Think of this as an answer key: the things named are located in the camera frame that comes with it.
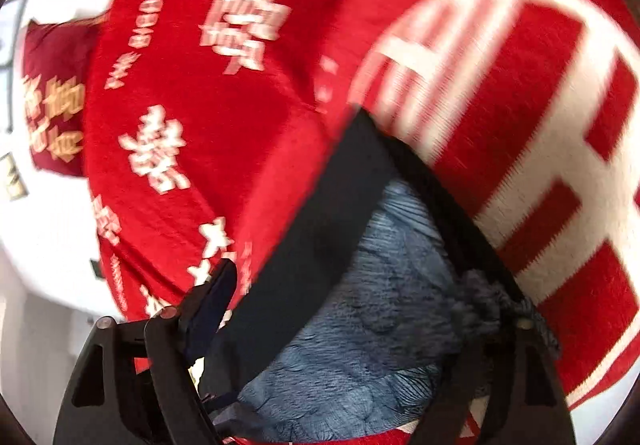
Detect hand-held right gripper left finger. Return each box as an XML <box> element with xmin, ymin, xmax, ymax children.
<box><xmin>52</xmin><ymin>259</ymin><xmax>238</xmax><ymax>445</ymax></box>

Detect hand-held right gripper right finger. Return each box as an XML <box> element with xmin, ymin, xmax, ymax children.
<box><xmin>414</xmin><ymin>317</ymin><xmax>576</xmax><ymax>445</ymax></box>

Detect dark pants with blue lining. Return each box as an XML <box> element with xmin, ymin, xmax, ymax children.
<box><xmin>197</xmin><ymin>110</ymin><xmax>561</xmax><ymax>443</ymax></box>

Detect red printed blanket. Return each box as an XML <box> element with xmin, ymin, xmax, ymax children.
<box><xmin>82</xmin><ymin>0</ymin><xmax>640</xmax><ymax>445</ymax></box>

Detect wall socket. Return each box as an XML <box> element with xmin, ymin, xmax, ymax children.
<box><xmin>0</xmin><ymin>152</ymin><xmax>27</xmax><ymax>202</ymax></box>

